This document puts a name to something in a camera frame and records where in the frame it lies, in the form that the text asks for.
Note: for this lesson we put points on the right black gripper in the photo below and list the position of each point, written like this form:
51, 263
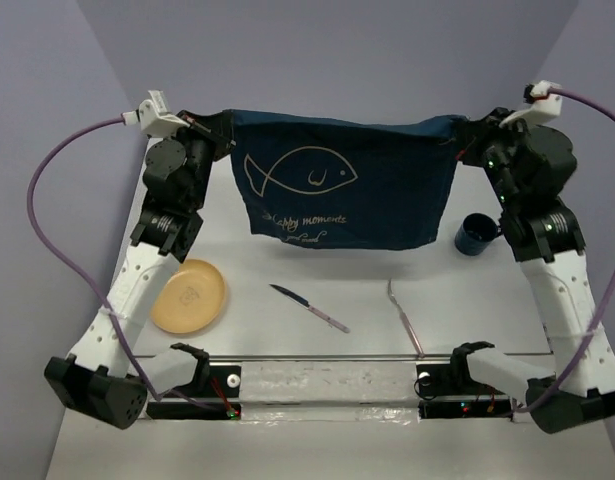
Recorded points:
474, 134

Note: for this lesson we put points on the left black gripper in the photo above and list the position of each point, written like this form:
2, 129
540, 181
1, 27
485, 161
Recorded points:
213, 129

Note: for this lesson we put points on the dark blue cloth placemat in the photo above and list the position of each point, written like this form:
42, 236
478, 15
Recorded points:
321, 183

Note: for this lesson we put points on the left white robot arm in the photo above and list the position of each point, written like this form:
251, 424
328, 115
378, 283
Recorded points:
100, 377

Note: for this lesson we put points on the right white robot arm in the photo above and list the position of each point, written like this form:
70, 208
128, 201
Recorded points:
548, 246

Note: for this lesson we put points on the dark blue cup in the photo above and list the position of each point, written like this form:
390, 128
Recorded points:
476, 233

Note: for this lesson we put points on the yellow plate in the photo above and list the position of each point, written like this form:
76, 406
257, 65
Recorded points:
192, 299

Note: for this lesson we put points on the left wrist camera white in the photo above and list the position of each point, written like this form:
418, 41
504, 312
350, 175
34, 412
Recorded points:
154, 117

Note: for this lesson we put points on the knife with pink handle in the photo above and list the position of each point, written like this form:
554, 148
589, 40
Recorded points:
312, 309

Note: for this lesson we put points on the fork with pink handle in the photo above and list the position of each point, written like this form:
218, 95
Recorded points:
405, 321

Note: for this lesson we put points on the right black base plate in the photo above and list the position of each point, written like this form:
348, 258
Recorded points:
442, 398

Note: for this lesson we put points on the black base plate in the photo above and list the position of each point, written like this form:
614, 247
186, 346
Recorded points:
442, 398
215, 399

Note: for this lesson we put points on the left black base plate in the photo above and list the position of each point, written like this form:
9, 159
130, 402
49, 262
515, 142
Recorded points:
215, 399

